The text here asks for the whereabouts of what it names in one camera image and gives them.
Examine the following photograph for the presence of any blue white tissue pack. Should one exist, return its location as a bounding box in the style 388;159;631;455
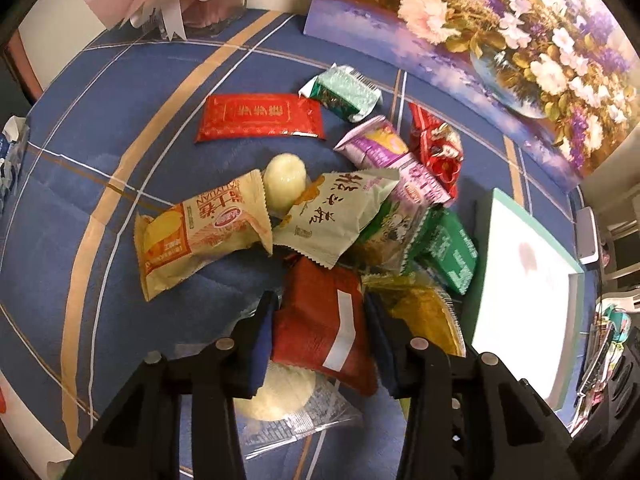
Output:
0;115;30;211

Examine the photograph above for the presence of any red wet wipe packet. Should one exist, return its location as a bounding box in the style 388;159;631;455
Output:
194;93;326;143

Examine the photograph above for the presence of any white tray with green rim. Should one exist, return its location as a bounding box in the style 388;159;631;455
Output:
461;188;585;410

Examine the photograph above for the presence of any red festive candy packet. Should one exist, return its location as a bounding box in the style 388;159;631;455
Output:
409;103;464;200

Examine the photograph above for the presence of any dark red milk biscuit packet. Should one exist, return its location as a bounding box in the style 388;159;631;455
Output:
271;257;378;396

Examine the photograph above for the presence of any clear round white pastry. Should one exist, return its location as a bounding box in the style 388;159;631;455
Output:
233;362;362;460

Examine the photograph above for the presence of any small white cone pastry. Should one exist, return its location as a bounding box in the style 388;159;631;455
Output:
262;153;307;212

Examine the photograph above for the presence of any beige egg roll snack packet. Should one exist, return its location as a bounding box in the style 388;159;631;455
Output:
134;169;273;301

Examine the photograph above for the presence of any dark green snack packet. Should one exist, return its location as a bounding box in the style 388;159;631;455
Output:
412;207;478;296

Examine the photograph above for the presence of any white rectangular device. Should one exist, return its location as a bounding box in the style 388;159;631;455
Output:
575;207;600;266

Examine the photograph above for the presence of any purple taro snack packet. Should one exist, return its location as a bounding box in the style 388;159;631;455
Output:
334;115;452;207

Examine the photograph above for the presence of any pale green bean cake packet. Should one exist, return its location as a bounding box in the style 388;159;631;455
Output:
273;168;400;269

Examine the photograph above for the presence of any blue plaid tablecloth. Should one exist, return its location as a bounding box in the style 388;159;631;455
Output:
1;11;576;454

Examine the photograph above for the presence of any green clear cookie packet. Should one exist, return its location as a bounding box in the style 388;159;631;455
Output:
348;193;433;274

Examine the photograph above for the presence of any yellow clear pastry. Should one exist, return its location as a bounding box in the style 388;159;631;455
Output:
362;273;466;358

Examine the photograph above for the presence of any light green small snack packet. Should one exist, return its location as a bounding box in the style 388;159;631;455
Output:
298;64;383;124

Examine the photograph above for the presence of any flower painting canvas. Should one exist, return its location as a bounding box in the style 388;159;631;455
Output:
305;0;639;188

